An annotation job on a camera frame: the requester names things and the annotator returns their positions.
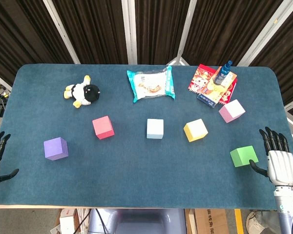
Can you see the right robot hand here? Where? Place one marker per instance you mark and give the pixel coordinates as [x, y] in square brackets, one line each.
[282, 168]

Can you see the green foam cube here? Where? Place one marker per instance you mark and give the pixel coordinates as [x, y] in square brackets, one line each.
[244, 156]

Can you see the yellow foam cube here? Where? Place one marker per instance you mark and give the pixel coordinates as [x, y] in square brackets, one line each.
[195, 130]

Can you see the red foam cube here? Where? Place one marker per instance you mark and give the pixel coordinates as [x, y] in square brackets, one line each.
[103, 126]

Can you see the white sneaker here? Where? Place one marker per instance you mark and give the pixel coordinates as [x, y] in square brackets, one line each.
[256, 223]

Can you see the purple foam cube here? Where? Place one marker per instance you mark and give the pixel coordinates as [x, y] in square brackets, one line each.
[55, 148]

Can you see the pink foam cube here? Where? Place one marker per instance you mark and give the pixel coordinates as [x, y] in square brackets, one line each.
[232, 111]

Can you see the brown cardboard box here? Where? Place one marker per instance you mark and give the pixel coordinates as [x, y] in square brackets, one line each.
[211, 221]

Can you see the white cardboard box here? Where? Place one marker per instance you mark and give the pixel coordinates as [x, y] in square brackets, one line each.
[67, 221]

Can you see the yellow blue snack box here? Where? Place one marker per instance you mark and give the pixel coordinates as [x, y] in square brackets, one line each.
[215, 92]

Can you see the wooden board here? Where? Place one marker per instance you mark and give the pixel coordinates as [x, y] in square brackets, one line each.
[191, 221]

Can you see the blue spray bottle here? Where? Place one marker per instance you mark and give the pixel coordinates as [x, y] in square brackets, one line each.
[221, 75]

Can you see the black white plush penguin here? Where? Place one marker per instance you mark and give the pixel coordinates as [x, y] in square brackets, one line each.
[85, 92]

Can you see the red cartoon snack packet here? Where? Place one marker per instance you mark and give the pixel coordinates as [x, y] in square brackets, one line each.
[199, 80]

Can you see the light blue foam cube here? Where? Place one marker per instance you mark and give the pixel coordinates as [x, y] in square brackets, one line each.
[155, 128]

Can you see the teal felt table mat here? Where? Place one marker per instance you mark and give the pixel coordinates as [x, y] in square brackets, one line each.
[146, 175]

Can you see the grey robot torso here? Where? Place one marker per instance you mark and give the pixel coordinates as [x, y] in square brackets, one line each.
[139, 221]

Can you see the teal white snack bag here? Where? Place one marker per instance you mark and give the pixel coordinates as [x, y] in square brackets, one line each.
[150, 84]

